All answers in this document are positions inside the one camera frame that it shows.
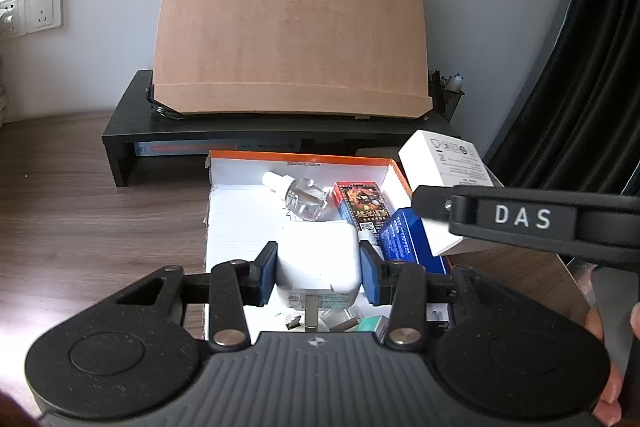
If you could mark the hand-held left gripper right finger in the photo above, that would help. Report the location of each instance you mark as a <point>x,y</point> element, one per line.
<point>371,274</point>

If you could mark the wooden book stand board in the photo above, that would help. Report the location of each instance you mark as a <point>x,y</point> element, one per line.
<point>290,17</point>

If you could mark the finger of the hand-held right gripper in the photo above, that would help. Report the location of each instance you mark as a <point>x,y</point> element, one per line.
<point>430,202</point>

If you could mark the black mesh pen holder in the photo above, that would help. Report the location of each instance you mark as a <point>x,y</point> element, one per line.
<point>447,99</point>

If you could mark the person's right hand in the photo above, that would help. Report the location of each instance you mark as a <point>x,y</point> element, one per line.
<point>607,409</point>

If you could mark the black desk riser shelf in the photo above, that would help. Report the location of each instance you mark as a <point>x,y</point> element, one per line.
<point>120,132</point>

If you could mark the dark curtain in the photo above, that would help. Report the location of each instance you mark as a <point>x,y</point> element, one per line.
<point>600,57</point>

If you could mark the orange and white cardboard box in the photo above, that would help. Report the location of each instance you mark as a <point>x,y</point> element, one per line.
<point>240,227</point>

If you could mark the white wall socket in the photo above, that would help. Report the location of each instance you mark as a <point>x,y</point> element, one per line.
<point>44,7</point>
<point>11,14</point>

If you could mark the blue rectangular box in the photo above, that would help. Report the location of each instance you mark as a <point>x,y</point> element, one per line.
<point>405,237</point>

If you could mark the clear bottle with white cap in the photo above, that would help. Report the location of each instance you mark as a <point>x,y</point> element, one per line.
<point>305,197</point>

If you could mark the teal box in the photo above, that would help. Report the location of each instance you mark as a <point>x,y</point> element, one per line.
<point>374,323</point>

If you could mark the white charger adapter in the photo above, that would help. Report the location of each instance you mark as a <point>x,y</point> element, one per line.
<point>315,257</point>

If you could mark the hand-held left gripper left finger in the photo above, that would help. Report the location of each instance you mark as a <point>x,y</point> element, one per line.
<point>267,274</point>

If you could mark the playing card box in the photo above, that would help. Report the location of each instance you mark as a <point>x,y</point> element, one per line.
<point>362,202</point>

